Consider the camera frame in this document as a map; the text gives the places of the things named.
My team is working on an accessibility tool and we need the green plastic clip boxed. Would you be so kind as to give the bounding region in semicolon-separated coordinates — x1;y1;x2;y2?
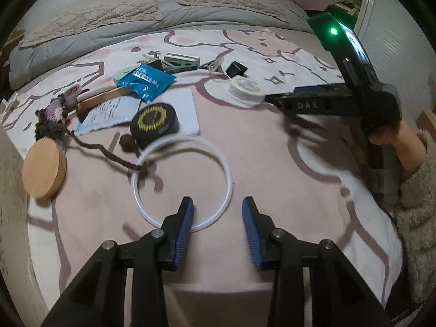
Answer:
161;57;223;75

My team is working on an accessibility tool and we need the blue foil packet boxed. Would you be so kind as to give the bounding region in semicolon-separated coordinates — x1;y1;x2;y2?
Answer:
117;63;176;103

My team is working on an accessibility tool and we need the white plastic case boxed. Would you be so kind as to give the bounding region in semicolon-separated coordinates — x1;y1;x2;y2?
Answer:
163;89;200;135

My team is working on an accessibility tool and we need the round wooden lid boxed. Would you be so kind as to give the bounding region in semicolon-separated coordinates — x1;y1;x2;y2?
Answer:
22;138;66;199

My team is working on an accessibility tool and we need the person right hand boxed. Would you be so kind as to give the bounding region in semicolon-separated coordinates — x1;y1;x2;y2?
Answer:
369;120;426;175

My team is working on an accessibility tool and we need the cartoon print blanket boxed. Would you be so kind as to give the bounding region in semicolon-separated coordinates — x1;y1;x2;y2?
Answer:
1;30;403;326

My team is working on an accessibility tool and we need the white tape roll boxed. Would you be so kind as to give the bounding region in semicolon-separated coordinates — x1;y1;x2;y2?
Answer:
63;84;83;110

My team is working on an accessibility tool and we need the left beige quilted pillow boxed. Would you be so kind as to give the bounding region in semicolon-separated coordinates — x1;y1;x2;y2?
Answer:
20;0;163;48

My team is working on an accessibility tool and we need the crocheted blue brown yarn piece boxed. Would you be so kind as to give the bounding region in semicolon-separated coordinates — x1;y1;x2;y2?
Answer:
35;94;148;172

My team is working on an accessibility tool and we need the grey duvet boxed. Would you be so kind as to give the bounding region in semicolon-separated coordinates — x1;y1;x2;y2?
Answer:
9;0;311;90

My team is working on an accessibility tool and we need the white paper sachet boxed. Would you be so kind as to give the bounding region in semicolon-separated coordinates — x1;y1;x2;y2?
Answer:
74;95;141;136

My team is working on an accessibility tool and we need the black small box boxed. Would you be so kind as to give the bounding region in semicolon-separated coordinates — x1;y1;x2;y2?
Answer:
225;61;247;78

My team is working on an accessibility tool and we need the mint green round case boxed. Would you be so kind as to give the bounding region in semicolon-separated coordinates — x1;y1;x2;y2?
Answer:
112;67;135;83

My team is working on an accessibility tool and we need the white round tape measure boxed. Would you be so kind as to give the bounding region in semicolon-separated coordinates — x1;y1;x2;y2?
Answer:
228;75;266;108

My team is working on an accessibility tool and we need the wooden stick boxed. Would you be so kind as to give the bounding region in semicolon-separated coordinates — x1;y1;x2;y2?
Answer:
77;87;133;110

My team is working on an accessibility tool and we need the black round tin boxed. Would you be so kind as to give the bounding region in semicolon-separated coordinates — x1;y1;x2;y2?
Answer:
130;103;180;144

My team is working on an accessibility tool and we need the white plastic ring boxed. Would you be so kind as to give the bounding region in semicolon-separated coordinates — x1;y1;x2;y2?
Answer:
130;134;234;234

